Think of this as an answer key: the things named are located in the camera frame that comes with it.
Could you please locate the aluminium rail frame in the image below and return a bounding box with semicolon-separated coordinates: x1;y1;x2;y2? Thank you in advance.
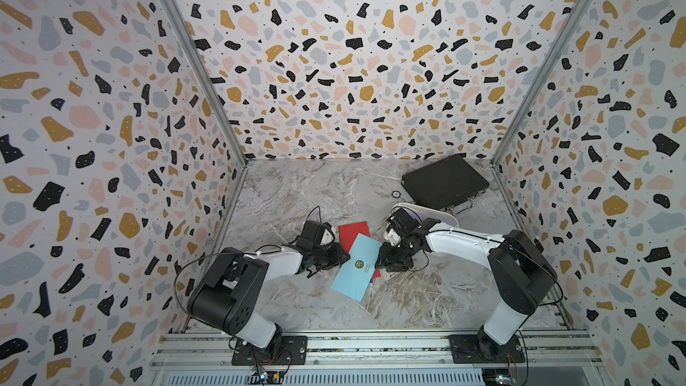
146;329;612;385

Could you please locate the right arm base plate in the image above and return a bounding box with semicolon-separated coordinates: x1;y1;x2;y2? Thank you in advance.
448;332;526;365

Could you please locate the white storage box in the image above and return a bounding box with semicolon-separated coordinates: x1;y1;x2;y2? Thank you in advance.
391;202;460;228

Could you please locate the light blue envelope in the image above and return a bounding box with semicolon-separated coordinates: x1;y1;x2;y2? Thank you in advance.
332;234;382;302

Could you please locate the red envelope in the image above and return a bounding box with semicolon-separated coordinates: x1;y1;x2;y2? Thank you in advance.
339;222;381;281

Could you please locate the black case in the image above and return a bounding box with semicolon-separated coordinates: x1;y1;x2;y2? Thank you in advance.
401;155;489;210

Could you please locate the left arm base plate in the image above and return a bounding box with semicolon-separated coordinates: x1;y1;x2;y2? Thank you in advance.
232;335;308;366

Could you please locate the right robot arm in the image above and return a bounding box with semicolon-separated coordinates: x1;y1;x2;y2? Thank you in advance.
375;203;557;364

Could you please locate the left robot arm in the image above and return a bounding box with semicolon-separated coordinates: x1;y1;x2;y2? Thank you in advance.
185;220;350;351

